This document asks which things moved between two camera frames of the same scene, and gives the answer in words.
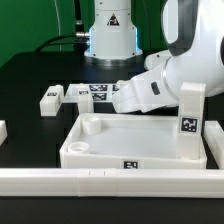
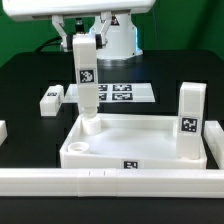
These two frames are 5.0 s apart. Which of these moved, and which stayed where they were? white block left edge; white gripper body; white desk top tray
Moved: white gripper body
Stayed: white desk top tray; white block left edge
